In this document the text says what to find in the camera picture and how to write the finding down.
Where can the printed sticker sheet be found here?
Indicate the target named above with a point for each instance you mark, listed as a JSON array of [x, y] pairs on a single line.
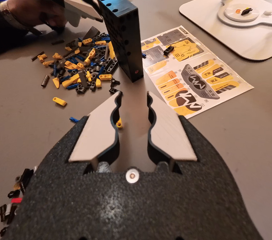
[[191, 78]]

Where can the small black piece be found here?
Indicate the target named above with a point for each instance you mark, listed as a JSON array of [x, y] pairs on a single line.
[[246, 11]]

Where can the dark grey tube piece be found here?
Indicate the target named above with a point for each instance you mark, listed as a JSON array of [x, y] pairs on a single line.
[[45, 81]]

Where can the person's left hand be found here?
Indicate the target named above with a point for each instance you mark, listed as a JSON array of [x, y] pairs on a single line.
[[36, 10]]

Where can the black connector piece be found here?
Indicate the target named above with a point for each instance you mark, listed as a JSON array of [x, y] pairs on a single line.
[[169, 50]]

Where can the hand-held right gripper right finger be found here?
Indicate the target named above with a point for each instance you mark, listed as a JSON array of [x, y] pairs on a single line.
[[172, 138]]

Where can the yellow curved piece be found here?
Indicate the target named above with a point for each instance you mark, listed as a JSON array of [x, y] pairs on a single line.
[[59, 101]]

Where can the pile of plastic building pieces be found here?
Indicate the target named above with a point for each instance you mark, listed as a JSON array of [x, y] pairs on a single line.
[[85, 63]]

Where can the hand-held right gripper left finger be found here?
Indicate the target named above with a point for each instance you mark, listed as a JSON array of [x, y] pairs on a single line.
[[95, 138]]

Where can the black axle rod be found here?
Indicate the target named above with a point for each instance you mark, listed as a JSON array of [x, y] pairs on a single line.
[[37, 56], [57, 42]]

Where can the small yellow connector piece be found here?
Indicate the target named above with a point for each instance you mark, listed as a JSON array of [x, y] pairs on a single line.
[[119, 124]]

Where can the pile of black red pins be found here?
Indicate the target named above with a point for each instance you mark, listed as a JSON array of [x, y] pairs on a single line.
[[23, 178]]

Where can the blue pin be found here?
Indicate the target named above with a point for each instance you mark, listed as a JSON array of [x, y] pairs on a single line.
[[73, 119]]

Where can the white metal book stand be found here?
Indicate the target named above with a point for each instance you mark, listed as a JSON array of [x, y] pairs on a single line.
[[212, 21]]

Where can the black perforated block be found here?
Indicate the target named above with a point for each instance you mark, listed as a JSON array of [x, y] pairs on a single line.
[[125, 42]]

